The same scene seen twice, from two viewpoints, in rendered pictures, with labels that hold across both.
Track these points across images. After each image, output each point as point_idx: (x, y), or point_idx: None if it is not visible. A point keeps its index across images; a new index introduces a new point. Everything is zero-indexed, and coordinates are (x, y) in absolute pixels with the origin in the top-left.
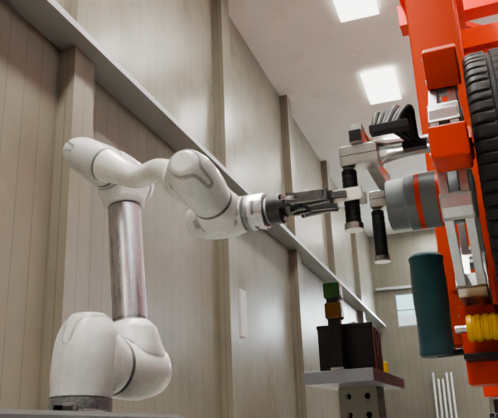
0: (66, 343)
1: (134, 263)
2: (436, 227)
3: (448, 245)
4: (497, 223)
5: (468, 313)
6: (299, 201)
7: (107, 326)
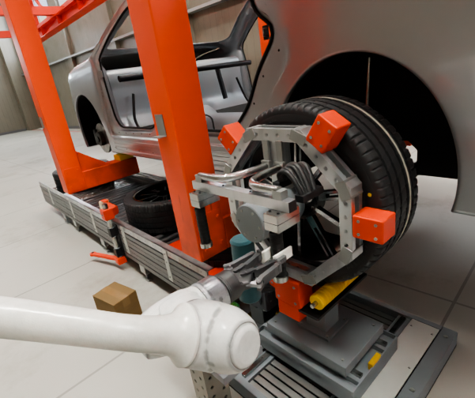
0: None
1: None
2: (186, 183)
3: None
4: (375, 261)
5: (302, 286)
6: (265, 283)
7: None
